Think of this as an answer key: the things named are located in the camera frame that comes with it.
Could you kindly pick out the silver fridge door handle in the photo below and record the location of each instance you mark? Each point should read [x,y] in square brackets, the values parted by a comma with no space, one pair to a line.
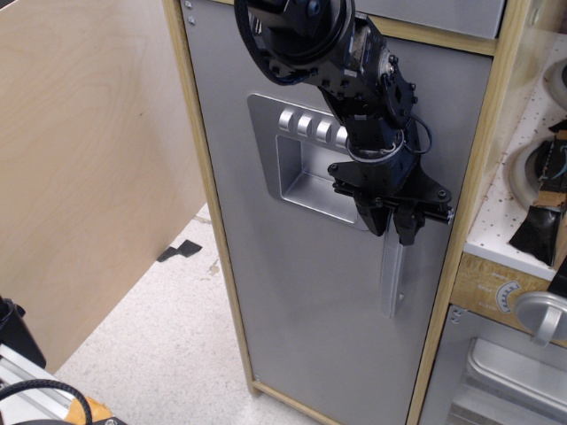
[391,291]

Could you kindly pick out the black tape on floor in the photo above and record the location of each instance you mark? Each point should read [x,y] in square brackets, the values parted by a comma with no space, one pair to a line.
[185,249]

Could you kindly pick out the silver oven handle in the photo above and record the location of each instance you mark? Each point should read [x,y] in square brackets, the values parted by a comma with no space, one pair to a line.
[534,382]

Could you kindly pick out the grey freezer door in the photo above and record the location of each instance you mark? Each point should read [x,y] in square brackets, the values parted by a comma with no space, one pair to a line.
[480,18]

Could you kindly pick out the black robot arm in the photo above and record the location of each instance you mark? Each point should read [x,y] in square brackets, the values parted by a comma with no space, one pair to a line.
[329,45]

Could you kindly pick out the plywood board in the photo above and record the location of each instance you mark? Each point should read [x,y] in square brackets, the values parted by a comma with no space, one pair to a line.
[98,167]

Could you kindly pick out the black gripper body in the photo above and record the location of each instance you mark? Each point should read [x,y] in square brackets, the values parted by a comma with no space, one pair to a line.
[382,185]

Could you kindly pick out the white speckled countertop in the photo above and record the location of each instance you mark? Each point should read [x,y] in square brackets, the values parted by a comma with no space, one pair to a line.
[505,205]

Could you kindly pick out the grey oven door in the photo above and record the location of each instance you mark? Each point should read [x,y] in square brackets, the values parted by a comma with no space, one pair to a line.
[452,396]

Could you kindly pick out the grey toy fridge door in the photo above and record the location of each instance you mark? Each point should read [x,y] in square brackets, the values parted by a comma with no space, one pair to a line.
[307,285]

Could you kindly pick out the wooden toy kitchen frame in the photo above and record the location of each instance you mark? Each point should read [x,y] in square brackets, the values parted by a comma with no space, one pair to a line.
[470,91]

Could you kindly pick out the aluminium extrusion rail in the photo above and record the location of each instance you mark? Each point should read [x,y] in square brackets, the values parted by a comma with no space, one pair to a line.
[31,395]

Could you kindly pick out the silver ice dispenser panel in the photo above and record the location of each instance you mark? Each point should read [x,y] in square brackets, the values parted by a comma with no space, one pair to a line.
[297,144]

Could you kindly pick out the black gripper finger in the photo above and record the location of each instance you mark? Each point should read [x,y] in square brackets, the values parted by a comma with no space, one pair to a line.
[408,221]
[375,214]

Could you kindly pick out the orange tape piece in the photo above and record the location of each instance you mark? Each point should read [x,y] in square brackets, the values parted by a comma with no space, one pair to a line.
[76,414]

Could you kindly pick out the silver oven knob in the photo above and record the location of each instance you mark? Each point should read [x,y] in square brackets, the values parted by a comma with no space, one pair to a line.
[543,314]

